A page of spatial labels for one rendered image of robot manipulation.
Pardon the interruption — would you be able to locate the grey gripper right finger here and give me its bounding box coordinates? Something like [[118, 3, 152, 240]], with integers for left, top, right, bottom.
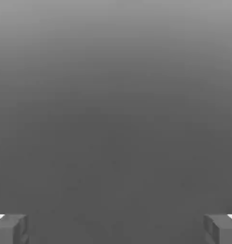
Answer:
[[203, 213, 232, 244]]

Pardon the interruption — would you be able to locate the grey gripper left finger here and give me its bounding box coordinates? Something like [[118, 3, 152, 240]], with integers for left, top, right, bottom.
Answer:
[[0, 213, 30, 244]]

